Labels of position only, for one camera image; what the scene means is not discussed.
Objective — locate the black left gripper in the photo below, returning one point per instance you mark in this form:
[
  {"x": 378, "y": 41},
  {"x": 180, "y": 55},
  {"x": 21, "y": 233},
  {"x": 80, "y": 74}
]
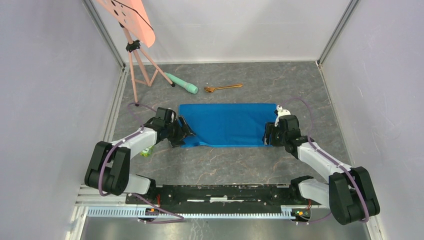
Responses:
[{"x": 177, "y": 141}]

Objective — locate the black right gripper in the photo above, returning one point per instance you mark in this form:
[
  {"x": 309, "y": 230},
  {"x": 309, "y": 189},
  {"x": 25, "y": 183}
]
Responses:
[{"x": 270, "y": 128}]

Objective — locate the blue cloth napkin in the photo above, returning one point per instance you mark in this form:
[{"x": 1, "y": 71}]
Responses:
[{"x": 224, "y": 125}]

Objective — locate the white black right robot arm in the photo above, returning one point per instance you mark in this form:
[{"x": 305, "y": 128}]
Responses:
[{"x": 348, "y": 191}]

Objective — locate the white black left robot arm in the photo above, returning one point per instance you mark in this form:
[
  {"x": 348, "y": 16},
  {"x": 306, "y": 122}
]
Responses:
[{"x": 109, "y": 167}]

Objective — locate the green owl toy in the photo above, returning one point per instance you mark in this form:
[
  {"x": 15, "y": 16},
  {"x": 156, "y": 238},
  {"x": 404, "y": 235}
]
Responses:
[{"x": 147, "y": 151}]

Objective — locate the mint green flashlight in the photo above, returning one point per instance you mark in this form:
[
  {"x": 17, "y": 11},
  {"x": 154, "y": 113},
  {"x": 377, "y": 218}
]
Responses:
[{"x": 189, "y": 87}]

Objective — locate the gold spoon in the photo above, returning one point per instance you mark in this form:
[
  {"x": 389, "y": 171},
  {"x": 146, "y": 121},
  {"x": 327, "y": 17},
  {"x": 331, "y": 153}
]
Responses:
[{"x": 209, "y": 89}]

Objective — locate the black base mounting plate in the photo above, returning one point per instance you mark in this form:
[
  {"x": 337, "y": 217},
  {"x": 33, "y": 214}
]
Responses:
[{"x": 226, "y": 199}]

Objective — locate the pink music stand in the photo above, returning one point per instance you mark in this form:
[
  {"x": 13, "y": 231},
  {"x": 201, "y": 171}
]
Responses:
[{"x": 138, "y": 31}]

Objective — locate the white cable duct strip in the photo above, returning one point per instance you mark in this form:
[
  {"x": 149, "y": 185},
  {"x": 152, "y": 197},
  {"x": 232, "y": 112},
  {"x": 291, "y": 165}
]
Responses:
[{"x": 143, "y": 213}]

